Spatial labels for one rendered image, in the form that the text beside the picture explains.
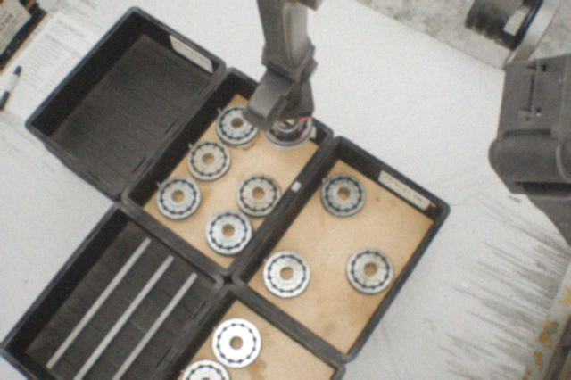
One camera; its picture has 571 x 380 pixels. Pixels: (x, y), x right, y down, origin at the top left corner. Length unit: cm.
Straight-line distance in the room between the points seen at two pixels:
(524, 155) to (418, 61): 109
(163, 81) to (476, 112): 83
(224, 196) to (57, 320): 46
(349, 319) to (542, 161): 78
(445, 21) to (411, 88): 104
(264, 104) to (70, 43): 95
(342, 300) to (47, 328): 65
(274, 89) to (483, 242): 77
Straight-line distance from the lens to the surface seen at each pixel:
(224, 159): 137
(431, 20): 265
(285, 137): 118
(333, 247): 133
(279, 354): 130
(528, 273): 156
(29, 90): 177
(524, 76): 65
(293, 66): 89
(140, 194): 136
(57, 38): 183
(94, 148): 148
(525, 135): 64
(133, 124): 148
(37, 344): 141
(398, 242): 135
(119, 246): 139
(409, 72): 167
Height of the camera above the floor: 212
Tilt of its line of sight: 71 degrees down
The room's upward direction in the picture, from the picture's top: 1 degrees counter-clockwise
